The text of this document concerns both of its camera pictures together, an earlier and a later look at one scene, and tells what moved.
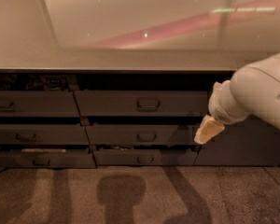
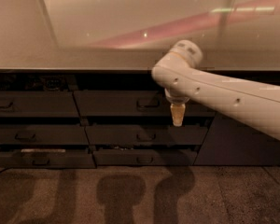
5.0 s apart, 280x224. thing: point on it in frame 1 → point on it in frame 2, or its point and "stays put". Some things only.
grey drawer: (141, 134) stays put
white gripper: (217, 106) → (176, 98)
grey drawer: (143, 104) stays put
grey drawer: (143, 157) stays put
